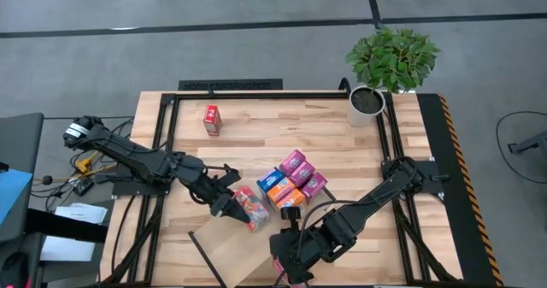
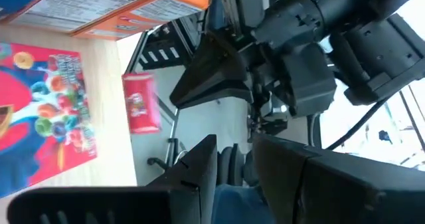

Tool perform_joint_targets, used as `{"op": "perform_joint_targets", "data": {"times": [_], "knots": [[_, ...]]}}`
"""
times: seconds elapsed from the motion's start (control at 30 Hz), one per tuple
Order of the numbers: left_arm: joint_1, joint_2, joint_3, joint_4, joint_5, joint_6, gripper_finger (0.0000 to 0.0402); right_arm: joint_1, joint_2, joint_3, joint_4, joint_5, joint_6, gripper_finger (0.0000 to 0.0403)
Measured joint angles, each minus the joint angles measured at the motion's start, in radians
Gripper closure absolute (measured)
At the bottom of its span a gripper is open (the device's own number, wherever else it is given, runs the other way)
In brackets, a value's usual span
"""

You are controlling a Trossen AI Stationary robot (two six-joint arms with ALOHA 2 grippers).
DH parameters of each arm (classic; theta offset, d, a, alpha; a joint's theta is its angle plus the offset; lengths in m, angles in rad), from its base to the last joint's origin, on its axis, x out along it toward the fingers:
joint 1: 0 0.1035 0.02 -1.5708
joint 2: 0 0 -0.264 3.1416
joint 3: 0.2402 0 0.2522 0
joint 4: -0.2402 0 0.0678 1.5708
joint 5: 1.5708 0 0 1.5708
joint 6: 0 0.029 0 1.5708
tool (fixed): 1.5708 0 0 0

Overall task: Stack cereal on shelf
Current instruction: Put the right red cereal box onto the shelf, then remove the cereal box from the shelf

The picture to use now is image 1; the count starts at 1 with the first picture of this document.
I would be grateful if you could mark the wooden shelf with black legs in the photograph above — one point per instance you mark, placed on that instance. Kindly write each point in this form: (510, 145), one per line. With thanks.
(231, 254)

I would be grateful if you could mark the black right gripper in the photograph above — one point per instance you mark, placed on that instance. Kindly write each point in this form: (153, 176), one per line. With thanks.
(297, 249)

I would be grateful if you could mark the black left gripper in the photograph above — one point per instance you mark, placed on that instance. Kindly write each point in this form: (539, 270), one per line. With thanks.
(203, 185)

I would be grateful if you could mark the grey stand foot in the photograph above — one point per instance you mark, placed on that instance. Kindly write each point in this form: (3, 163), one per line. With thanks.
(532, 144)

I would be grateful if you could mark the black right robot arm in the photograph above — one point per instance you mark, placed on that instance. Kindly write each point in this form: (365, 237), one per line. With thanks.
(376, 198)

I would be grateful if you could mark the white paper sheet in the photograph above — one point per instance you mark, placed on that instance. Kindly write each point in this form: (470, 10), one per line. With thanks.
(68, 249)
(81, 213)

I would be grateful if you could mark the black power adapter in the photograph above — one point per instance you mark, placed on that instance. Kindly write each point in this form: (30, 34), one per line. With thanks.
(83, 186)

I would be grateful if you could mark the green leafy plant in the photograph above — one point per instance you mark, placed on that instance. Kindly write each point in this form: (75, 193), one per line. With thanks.
(393, 59)

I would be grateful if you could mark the blue panel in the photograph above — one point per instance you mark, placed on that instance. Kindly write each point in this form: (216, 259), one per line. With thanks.
(13, 194)

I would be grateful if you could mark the orange Mini Wheats cereal box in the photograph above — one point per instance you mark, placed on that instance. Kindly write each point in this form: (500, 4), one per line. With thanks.
(280, 189)
(292, 199)

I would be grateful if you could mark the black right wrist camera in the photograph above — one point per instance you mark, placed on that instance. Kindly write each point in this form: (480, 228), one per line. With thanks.
(290, 214)

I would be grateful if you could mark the blue Frosted Flakes cereal box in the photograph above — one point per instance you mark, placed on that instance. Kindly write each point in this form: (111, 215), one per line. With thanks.
(270, 179)

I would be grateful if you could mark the black hazard-striped floor mat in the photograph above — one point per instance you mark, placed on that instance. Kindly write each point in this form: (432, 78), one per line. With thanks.
(453, 236)

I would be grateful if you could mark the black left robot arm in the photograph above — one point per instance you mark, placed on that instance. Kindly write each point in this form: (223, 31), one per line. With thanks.
(128, 155)

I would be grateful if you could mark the black flat bar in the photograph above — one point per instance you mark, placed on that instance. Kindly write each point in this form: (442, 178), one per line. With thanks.
(64, 230)

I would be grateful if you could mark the white plant pot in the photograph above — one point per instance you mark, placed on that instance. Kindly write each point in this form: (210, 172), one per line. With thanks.
(365, 104)

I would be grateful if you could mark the black round knob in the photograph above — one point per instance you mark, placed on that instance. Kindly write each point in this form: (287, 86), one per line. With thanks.
(47, 180)

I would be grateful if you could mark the purple Raisin Bran cereal box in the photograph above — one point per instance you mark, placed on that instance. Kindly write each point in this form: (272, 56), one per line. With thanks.
(292, 160)
(302, 172)
(315, 184)

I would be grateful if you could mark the black metal table frame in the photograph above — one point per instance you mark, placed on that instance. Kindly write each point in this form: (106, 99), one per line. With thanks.
(256, 95)

